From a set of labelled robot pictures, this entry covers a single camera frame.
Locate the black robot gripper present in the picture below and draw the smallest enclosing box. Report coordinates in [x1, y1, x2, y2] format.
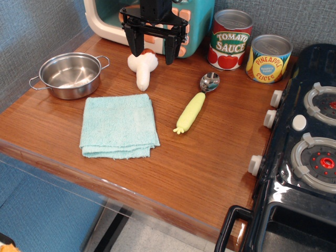
[120, 1, 188, 65]

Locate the stainless steel pan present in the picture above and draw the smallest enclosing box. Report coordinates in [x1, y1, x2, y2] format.
[29, 52, 110, 100]

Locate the light blue folded cloth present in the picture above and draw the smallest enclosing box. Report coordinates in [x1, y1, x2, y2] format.
[79, 94, 160, 159]

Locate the white plush mushroom toy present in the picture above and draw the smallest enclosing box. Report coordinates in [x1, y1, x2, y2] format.
[127, 49, 159, 91]

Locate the teal toy microwave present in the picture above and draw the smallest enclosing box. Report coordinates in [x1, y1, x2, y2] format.
[84, 0, 215, 58]

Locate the tomato sauce can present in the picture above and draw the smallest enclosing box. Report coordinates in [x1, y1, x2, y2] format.
[207, 9, 254, 70]

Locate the pineapple slices can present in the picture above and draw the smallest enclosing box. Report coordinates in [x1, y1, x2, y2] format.
[246, 34, 293, 83]

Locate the black toy stove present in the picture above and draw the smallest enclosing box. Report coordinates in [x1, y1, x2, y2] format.
[215, 44, 335, 251]

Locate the orange plush toy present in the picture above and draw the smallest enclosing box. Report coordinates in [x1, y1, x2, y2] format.
[0, 244, 20, 252]

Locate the spoon with yellow corn handle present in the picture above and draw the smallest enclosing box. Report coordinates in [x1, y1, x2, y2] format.
[173, 72, 220, 134]

